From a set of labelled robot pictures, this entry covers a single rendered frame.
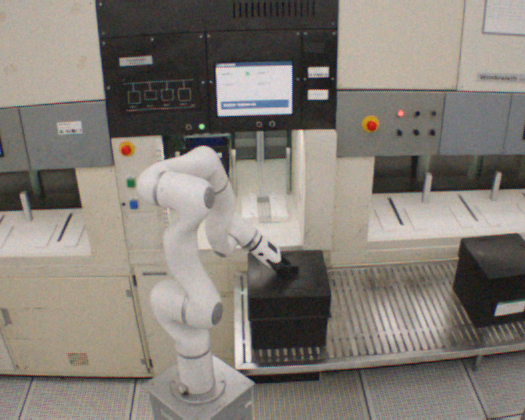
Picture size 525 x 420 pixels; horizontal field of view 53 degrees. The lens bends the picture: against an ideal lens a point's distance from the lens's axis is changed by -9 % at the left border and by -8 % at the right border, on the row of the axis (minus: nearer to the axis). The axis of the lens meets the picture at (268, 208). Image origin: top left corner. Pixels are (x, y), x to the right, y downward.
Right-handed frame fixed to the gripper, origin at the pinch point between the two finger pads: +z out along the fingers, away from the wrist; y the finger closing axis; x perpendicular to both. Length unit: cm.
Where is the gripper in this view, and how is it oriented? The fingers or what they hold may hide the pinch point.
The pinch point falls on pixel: (285, 266)
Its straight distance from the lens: 203.7
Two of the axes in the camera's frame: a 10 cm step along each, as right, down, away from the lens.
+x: -7.0, 6.4, 3.3
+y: -0.4, -4.9, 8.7
